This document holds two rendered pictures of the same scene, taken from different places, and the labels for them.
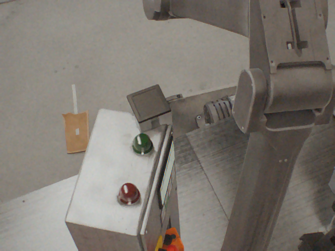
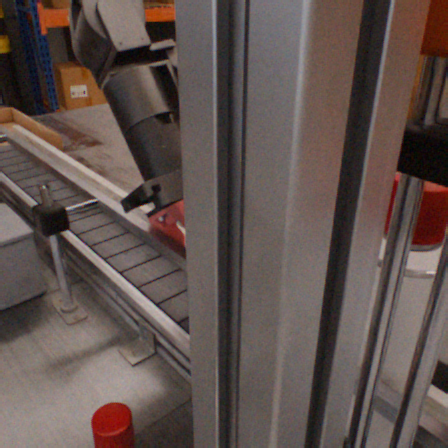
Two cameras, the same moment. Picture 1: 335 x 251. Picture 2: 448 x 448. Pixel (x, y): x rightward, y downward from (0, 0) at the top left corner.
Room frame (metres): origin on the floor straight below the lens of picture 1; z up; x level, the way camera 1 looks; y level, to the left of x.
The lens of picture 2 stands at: (0.54, 0.13, 1.19)
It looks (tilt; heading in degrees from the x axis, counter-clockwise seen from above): 30 degrees down; 248
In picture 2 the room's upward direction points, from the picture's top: straight up
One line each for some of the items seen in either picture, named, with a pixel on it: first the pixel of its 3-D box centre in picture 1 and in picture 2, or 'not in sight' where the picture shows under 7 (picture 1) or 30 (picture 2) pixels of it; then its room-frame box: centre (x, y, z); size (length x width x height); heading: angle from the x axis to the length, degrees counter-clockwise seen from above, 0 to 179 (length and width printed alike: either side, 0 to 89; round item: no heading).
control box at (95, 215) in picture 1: (127, 201); not in sight; (0.39, 0.06, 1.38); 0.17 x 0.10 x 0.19; 163
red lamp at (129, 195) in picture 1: (128, 192); not in sight; (0.36, 0.05, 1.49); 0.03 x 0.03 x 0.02
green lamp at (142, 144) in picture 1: (142, 142); not in sight; (0.42, 0.03, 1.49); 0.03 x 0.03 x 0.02
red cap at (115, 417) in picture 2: not in sight; (113, 430); (0.52, -0.15, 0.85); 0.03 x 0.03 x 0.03
